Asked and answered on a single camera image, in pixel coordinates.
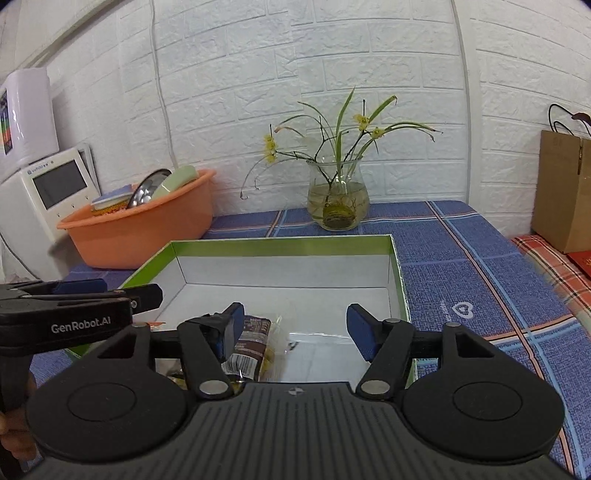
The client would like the white water purifier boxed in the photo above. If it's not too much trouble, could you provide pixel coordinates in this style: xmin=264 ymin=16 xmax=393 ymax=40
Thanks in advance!
xmin=0 ymin=68 xmax=60 ymax=171

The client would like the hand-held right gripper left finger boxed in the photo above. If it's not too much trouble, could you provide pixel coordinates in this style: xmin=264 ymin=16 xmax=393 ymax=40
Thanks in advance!
xmin=99 ymin=302 xmax=245 ymax=401

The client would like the person's left hand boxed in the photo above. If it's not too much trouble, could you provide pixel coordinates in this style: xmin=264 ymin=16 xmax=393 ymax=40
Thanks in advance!
xmin=0 ymin=408 xmax=38 ymax=459

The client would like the orange plastic basin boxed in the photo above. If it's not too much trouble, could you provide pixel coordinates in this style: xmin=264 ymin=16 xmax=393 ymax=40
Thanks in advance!
xmin=56 ymin=168 xmax=218 ymax=270

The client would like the red flat box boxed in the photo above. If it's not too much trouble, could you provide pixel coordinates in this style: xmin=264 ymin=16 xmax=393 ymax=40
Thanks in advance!
xmin=567 ymin=250 xmax=591 ymax=278

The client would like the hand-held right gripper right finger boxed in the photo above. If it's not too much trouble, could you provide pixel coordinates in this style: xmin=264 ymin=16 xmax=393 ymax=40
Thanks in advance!
xmin=346 ymin=303 xmax=497 ymax=401

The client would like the green cardboard box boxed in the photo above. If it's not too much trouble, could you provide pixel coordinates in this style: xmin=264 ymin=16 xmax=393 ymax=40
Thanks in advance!
xmin=65 ymin=234 xmax=419 ymax=385

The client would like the pale green dish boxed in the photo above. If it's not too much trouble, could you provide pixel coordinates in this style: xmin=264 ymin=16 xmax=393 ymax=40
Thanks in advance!
xmin=150 ymin=165 xmax=198 ymax=200

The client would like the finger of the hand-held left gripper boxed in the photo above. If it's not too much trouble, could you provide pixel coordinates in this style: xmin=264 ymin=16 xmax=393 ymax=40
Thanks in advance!
xmin=0 ymin=283 xmax=164 ymax=317
xmin=0 ymin=278 xmax=108 ymax=302

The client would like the round metal lid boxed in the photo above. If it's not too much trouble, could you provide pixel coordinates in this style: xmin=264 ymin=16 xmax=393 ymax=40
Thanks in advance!
xmin=126 ymin=169 xmax=171 ymax=208

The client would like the brown snack packet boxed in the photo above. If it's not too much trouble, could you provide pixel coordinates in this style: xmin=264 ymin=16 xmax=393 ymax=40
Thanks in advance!
xmin=222 ymin=315 xmax=284 ymax=384

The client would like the glass vase with plant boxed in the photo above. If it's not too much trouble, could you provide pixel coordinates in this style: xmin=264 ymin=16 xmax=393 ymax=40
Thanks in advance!
xmin=240 ymin=87 xmax=443 ymax=200

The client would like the white appliance with screen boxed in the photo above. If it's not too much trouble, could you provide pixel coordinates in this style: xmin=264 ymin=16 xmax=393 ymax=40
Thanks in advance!
xmin=0 ymin=143 xmax=102 ymax=278

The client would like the brown paper bag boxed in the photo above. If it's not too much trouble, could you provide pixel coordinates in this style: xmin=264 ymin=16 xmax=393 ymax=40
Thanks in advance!
xmin=531 ymin=104 xmax=591 ymax=254

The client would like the white wall cable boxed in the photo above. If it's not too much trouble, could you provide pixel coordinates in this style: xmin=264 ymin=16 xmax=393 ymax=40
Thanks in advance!
xmin=151 ymin=0 xmax=178 ymax=169

